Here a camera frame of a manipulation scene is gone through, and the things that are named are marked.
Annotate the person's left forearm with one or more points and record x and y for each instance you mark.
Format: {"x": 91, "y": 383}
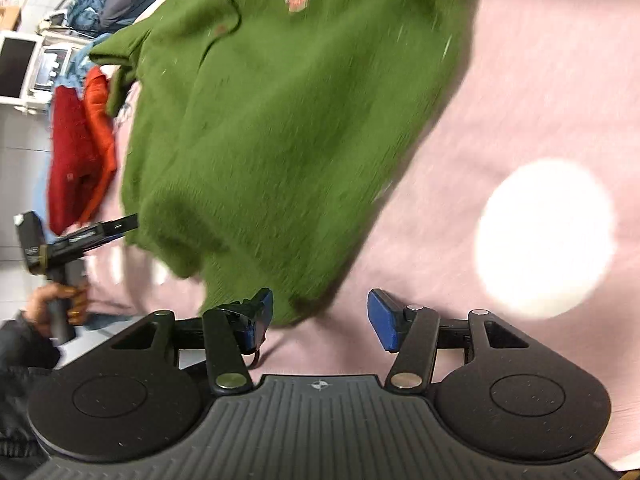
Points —
{"x": 22, "y": 355}

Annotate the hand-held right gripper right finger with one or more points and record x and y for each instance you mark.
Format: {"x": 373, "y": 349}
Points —
{"x": 382, "y": 321}

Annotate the blue duvet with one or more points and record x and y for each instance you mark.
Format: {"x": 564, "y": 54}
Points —
{"x": 85, "y": 15}

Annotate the white monitor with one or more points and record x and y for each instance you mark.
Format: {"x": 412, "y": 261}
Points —
{"x": 15, "y": 65}

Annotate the cardboard box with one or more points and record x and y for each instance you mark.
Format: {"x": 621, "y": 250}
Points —
{"x": 10, "y": 10}

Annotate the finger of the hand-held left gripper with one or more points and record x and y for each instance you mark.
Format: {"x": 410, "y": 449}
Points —
{"x": 100, "y": 232}

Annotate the pink dotted blanket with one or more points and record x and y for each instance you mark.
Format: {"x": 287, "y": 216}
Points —
{"x": 525, "y": 85}

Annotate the green knit sweater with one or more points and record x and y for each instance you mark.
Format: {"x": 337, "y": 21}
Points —
{"x": 280, "y": 135}

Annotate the white control panel device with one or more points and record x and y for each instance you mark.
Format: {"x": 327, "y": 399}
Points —
{"x": 52, "y": 67}

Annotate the person's left hand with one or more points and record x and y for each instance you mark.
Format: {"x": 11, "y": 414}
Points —
{"x": 39, "y": 307}

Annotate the red knit sweater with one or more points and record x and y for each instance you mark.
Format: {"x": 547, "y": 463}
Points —
{"x": 70, "y": 160}

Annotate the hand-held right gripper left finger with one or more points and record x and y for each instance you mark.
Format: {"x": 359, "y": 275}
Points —
{"x": 265, "y": 311}

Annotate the orange knit garment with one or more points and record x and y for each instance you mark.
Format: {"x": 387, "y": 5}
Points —
{"x": 100, "y": 120}

